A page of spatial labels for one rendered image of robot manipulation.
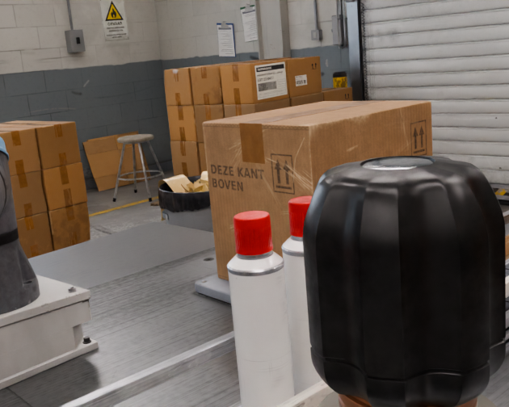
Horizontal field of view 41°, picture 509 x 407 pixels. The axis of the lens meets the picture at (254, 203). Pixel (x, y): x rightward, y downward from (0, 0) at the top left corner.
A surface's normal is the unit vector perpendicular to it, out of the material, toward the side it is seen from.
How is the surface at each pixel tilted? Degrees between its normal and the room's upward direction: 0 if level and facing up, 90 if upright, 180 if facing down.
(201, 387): 0
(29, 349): 90
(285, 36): 90
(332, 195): 68
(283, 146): 90
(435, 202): 73
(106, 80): 90
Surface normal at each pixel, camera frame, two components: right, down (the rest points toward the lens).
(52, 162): 0.74, 0.10
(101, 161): 0.61, -0.23
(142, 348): -0.08, -0.97
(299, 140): -0.73, 0.22
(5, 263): 0.79, -0.27
